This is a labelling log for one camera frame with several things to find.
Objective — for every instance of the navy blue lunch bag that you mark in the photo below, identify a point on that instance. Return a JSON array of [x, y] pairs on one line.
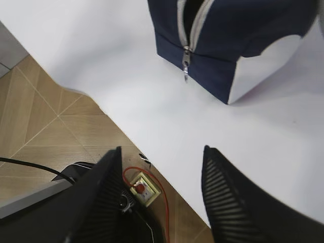
[[230, 46]]

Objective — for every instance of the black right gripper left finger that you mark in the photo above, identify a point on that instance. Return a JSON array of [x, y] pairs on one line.
[[85, 212]]

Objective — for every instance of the red emergency stop button box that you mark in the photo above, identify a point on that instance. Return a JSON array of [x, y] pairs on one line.
[[144, 189]]

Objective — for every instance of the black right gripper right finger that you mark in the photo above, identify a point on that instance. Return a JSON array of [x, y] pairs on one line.
[[238, 210]]

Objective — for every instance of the black tape on table edge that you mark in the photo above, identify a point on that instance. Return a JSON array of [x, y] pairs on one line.
[[145, 159]]

